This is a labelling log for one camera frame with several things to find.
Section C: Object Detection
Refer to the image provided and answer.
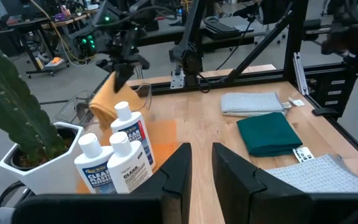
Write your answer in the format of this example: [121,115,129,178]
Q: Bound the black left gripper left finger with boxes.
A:
[12,142,193,224]

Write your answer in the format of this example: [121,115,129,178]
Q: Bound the black frame clip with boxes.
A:
[311,107,340,118]

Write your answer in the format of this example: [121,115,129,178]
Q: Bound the white hexagonal plant pot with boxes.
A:
[0,121,86,195]

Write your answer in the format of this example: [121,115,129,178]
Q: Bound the white plastic restorer bottle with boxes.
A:
[110,101,157,170]
[74,133,117,194]
[106,131,154,194]

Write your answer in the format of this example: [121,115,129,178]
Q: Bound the dark green cloth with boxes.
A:
[236,111,303,157]

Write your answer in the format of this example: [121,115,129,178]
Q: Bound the grey desk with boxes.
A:
[138,14,269,54]

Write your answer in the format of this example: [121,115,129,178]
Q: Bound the large clear plastic bin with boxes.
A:
[54,83,154,125]

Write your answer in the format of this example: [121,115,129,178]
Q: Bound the white paper tag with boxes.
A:
[287,96,305,107]
[292,146,315,163]

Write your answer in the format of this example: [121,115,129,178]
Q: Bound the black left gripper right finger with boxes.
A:
[212,142,358,224]

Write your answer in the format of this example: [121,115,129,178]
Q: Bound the orange cloth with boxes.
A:
[88,72,149,131]

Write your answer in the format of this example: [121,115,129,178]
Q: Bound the wooden desk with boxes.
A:
[0,11,101,78]

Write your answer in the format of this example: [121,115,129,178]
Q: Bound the black keyboard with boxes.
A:
[203,19,242,40]

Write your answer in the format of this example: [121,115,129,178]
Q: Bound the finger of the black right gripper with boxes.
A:
[113,67,126,93]
[124,65,135,90]

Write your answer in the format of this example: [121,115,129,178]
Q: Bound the green cactus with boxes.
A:
[0,32,67,162]

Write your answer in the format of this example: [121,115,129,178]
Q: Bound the black box green lights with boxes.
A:
[73,29,98,60]

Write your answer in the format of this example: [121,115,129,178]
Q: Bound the black aluminium table frame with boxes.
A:
[147,0,358,169]

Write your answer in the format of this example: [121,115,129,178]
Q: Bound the grey waffle cloth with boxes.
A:
[220,91,287,118]
[264,154,358,194]

